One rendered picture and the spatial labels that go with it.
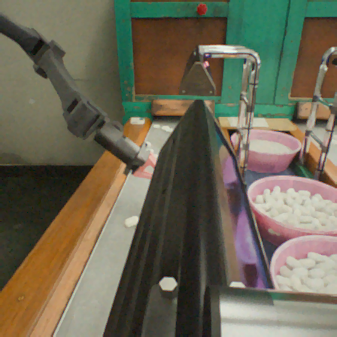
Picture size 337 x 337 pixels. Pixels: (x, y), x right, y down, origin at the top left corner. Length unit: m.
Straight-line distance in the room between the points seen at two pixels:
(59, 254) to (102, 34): 1.85
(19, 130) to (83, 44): 0.88
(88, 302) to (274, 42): 1.26
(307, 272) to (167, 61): 1.09
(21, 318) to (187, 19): 1.24
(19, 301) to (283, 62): 1.32
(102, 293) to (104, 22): 1.95
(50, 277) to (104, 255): 0.12
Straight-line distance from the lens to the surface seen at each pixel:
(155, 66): 1.45
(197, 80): 0.64
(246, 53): 0.86
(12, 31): 1.05
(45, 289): 0.59
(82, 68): 2.35
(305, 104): 1.50
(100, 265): 0.64
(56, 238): 0.69
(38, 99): 2.51
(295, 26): 1.47
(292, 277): 0.64
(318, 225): 0.80
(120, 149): 0.71
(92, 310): 0.57
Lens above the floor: 1.17
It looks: 26 degrees down
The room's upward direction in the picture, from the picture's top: straight up
